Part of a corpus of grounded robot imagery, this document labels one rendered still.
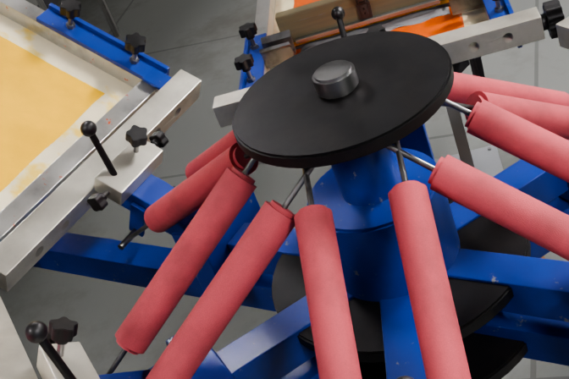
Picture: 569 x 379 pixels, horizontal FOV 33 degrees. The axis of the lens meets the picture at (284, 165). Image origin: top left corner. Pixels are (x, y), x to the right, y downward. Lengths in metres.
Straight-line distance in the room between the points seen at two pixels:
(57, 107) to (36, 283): 1.87
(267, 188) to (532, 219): 2.50
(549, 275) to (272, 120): 0.44
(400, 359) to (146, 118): 0.75
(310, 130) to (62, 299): 2.44
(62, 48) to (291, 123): 0.89
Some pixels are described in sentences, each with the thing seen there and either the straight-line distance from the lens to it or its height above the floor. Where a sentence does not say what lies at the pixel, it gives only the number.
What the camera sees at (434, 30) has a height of 0.95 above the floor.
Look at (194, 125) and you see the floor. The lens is 4.26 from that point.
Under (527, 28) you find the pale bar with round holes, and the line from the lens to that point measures 1.96.
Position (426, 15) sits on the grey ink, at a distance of 2.27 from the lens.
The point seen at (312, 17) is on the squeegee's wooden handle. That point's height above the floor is 1.03.
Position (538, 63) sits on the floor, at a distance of 3.89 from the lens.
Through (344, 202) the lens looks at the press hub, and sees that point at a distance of 1.39.
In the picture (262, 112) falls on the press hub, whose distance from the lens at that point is 1.32.
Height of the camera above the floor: 1.94
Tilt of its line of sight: 31 degrees down
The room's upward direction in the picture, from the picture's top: 22 degrees counter-clockwise
